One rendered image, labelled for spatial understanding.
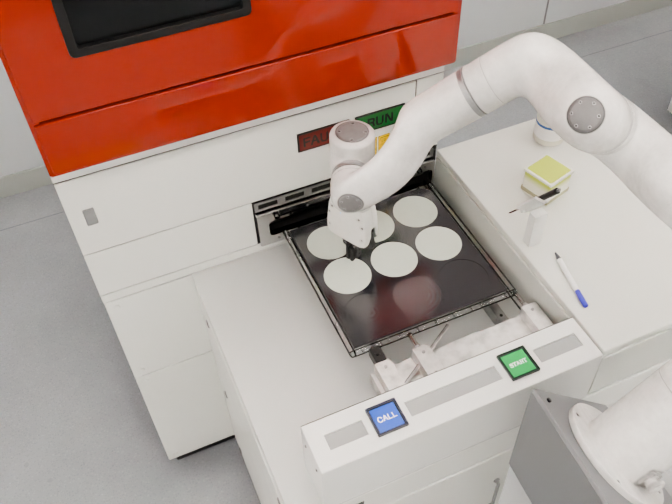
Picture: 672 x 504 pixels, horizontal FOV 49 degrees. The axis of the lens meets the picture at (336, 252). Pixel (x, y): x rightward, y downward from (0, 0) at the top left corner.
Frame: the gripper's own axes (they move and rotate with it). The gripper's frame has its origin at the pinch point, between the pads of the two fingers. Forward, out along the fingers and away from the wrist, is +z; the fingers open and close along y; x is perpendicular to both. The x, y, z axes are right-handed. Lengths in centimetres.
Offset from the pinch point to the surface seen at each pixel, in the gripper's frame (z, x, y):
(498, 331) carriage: 3.9, 3.1, 34.0
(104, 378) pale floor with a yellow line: 92, -30, -82
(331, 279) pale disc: 2.0, -8.0, 0.4
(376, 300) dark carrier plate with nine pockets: 2.1, -6.7, 11.1
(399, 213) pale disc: 2.0, 16.4, 0.2
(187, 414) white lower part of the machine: 64, -31, -35
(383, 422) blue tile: -4.5, -31.0, 30.8
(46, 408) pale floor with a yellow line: 92, -49, -88
